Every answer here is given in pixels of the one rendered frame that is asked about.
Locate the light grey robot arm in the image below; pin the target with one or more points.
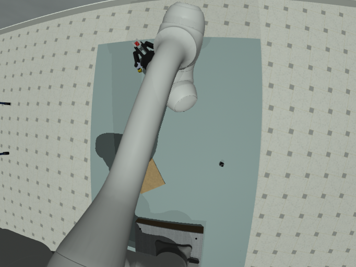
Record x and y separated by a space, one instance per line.
100 237

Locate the tan mat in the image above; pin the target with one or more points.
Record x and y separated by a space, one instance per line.
153 178

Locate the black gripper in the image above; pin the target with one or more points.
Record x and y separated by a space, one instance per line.
146 59

